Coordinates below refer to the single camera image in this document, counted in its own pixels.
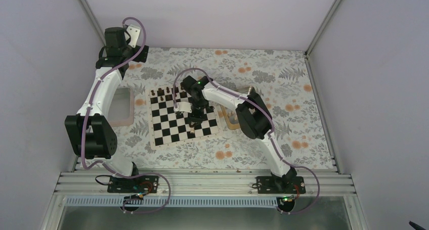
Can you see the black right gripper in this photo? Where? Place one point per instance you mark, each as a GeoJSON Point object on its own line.
{"type": "Point", "coordinates": [198, 118]}

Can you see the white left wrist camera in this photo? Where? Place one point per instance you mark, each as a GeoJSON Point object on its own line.
{"type": "Point", "coordinates": [132, 34]}

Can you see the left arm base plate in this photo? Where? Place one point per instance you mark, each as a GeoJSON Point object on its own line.
{"type": "Point", "coordinates": [140, 185]}

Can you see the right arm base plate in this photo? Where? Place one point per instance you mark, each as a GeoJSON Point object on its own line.
{"type": "Point", "coordinates": [276, 185]}

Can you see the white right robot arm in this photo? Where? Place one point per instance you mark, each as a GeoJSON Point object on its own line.
{"type": "Point", "coordinates": [253, 116]}

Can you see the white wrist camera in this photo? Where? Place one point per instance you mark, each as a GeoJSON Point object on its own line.
{"type": "Point", "coordinates": [183, 107]}
{"type": "Point", "coordinates": [132, 34]}

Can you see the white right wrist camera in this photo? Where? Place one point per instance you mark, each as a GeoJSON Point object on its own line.
{"type": "Point", "coordinates": [183, 107]}

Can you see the gold metal tin tray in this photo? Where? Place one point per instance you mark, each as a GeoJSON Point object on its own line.
{"type": "Point", "coordinates": [231, 119]}

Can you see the pink tin lid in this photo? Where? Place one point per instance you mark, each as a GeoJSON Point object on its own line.
{"type": "Point", "coordinates": [122, 109]}

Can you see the aluminium rail frame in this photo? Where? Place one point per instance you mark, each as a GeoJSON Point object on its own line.
{"type": "Point", "coordinates": [184, 182]}

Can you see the floral patterned table mat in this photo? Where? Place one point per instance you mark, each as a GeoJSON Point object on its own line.
{"type": "Point", "coordinates": [279, 77]}

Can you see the black white chessboard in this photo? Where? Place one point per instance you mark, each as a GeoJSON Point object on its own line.
{"type": "Point", "coordinates": [168, 129]}

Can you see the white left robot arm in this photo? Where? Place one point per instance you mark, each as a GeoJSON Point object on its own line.
{"type": "Point", "coordinates": [92, 137]}

